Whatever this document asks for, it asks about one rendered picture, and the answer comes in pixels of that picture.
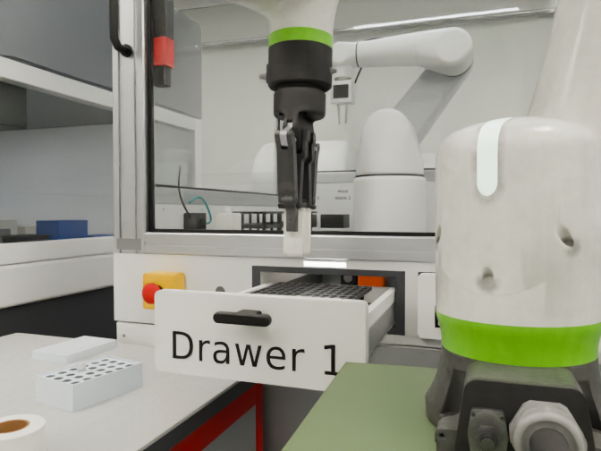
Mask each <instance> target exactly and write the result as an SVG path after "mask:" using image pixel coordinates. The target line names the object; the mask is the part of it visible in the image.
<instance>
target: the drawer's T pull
mask: <svg viewBox="0 0 601 451"><path fill-rule="evenodd" d="M213 321H214V322H215V323H221V324H233V325H244V326H255V327H267V326H269V325H270V324H271V322H272V318H271V317H270V316H269V315H267V314H262V312H261V311H255V310H241V311H237V312H231V311H218V312H216V313H215V314H214V315H213Z"/></svg>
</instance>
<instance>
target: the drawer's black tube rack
mask: <svg viewBox="0 0 601 451"><path fill-rule="evenodd" d="M371 290H372V286H357V285H321V284H303V283H285V282H280V283H277V284H274V285H270V286H267V287H265V288H262V289H259V290H257V291H254V292H251V293H250V294H272V295H289V296H298V295H299V296H311V297H321V298H324V297H328V298H340V299H352V300H358V299H360V300H363V301H364V295H365V294H367V293H368V292H370V291H371Z"/></svg>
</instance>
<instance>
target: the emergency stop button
mask: <svg viewBox="0 0 601 451"><path fill-rule="evenodd" d="M159 290H160V288H159V286H158V285H156V284H153V283H150V284H147V285H145V286H144V287H143V289H142V298H143V300H144V301H145V302H146V303H148V304H154V303H155V293H156V291H159Z"/></svg>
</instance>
